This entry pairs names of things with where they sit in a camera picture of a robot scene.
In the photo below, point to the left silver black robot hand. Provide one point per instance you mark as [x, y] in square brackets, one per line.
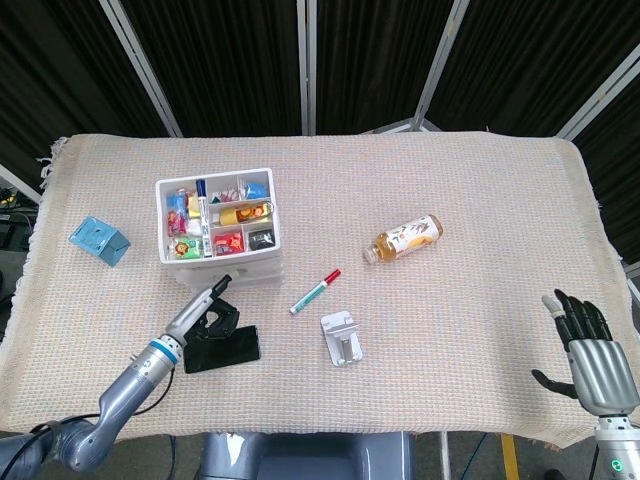
[192, 315]

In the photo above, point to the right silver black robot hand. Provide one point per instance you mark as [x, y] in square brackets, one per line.
[600, 370]

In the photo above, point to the clear plastic drawer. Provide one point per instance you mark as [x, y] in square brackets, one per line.
[255, 274]

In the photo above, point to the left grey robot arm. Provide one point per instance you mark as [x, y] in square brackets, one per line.
[125, 395]

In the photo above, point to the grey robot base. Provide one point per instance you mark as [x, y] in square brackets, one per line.
[310, 457]

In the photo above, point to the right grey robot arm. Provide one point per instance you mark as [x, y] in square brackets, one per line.
[617, 450]

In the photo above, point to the white plastic drawer cabinet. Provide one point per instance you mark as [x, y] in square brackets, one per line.
[162, 225]

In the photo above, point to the blue paper box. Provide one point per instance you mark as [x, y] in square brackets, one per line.
[97, 240]

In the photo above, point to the black smartphone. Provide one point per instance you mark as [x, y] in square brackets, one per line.
[225, 352]

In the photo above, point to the green lion snack packet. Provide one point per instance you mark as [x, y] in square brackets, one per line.
[186, 248]

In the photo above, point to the red snack packet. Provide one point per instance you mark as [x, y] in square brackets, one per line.
[229, 244]

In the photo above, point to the pink red candy packet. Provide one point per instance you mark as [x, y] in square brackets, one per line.
[177, 222]

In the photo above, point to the blue-capped white marker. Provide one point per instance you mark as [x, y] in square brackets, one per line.
[203, 210]

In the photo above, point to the blue candy packet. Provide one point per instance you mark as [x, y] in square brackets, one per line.
[177, 201]

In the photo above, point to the red-capped green marker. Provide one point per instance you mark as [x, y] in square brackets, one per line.
[315, 292]

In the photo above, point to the small blue white packet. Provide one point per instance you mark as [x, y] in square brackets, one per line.
[254, 190]

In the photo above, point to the white folding phone stand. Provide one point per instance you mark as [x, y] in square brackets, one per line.
[342, 340]

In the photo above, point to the beige woven tablecloth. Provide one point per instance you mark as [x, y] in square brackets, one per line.
[450, 325]

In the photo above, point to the amber tea bottle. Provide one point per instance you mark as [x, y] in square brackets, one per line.
[407, 237]

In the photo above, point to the black folding screen white frame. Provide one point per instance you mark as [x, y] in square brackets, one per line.
[225, 60]

